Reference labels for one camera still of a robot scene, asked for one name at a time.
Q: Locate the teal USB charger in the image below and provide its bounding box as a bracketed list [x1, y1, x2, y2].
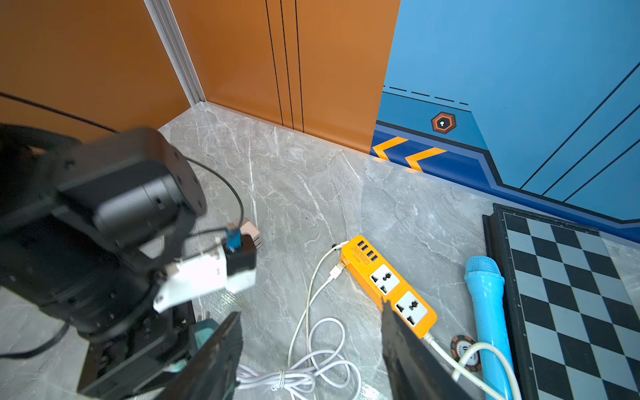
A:
[189, 318, 219, 357]

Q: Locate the orange black poker chip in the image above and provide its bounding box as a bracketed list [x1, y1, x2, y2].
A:
[450, 335, 482, 373]

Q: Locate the aluminium corner post left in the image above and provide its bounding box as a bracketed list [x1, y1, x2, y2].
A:
[143, 0, 207, 106]

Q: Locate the white USB charging cable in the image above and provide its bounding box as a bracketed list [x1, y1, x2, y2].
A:
[234, 239, 363, 400]

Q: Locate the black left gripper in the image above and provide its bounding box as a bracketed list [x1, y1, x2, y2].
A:
[77, 302, 210, 399]

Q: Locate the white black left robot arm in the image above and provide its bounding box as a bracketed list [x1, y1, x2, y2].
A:
[1, 123, 242, 399]

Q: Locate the black grey chessboard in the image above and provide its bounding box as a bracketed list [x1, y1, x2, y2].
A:
[483, 204, 639, 399]

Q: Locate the pink USB charger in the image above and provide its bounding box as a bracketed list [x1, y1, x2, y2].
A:
[240, 218, 263, 249]

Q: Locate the blue toy microphone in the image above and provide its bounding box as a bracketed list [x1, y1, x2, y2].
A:
[464, 256, 513, 399]

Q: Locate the white power strip cord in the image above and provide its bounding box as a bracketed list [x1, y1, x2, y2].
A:
[422, 332, 523, 400]

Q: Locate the orange power strip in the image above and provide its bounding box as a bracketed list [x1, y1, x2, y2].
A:
[341, 235, 438, 339]

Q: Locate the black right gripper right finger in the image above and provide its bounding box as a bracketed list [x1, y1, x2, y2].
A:
[381, 302, 470, 400]

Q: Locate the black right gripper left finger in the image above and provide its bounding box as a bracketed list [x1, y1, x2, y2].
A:
[158, 312, 243, 400]

